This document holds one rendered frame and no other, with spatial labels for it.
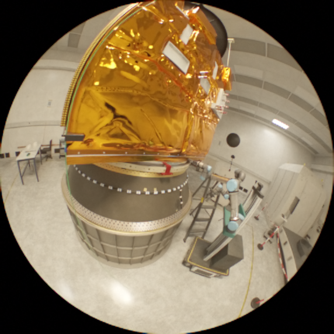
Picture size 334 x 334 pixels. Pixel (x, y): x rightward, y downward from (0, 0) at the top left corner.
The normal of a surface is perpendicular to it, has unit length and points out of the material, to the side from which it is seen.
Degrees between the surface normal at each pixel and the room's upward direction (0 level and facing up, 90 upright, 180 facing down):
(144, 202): 62
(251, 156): 90
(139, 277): 0
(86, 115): 88
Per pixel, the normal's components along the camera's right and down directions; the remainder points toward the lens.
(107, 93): 0.74, 0.33
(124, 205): 0.35, -0.09
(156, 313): 0.29, -0.91
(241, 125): -0.61, 0.07
